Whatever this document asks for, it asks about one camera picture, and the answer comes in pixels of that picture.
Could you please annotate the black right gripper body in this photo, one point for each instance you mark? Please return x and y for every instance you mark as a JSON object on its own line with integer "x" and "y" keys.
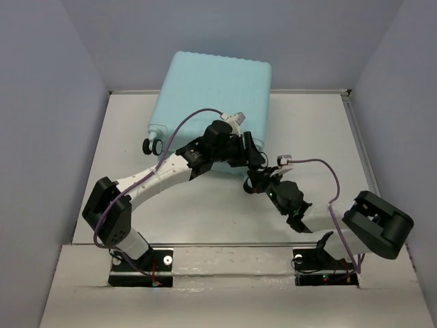
{"x": 265, "y": 181}

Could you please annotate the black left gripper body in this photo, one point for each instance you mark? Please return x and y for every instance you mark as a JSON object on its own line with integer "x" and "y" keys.
{"x": 236, "y": 154}

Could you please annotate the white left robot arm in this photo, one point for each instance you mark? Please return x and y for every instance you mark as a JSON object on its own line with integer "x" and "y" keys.
{"x": 109, "y": 208}

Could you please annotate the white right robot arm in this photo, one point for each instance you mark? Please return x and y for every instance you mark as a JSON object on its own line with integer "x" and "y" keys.
{"x": 371, "y": 225}

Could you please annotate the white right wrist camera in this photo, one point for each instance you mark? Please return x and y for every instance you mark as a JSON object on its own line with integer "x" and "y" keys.
{"x": 284, "y": 164}

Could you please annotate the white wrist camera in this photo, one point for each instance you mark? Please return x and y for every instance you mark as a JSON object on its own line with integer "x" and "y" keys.
{"x": 284, "y": 164}
{"x": 235, "y": 121}

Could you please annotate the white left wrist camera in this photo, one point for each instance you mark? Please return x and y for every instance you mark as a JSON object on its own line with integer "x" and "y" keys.
{"x": 235, "y": 121}

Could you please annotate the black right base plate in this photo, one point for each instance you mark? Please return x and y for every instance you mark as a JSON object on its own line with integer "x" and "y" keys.
{"x": 314, "y": 267}

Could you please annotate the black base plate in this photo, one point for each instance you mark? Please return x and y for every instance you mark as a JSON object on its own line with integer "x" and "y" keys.
{"x": 314, "y": 267}
{"x": 157, "y": 272}

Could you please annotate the aluminium table rail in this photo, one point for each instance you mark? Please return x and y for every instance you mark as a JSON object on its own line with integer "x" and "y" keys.
{"x": 346, "y": 96}

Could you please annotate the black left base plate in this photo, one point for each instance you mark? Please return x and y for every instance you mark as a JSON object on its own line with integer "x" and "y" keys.
{"x": 157, "y": 272}

